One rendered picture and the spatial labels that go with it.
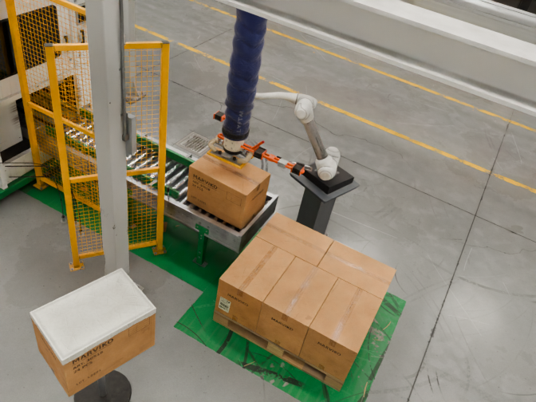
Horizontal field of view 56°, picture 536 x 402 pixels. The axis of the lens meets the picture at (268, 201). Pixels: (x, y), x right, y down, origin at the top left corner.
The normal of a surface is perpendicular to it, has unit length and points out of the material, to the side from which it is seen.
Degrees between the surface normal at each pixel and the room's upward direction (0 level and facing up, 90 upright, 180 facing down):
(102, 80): 90
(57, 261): 0
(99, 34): 90
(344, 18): 90
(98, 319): 0
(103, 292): 0
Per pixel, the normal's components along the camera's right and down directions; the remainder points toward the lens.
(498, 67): -0.47, 0.51
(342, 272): 0.16, -0.75
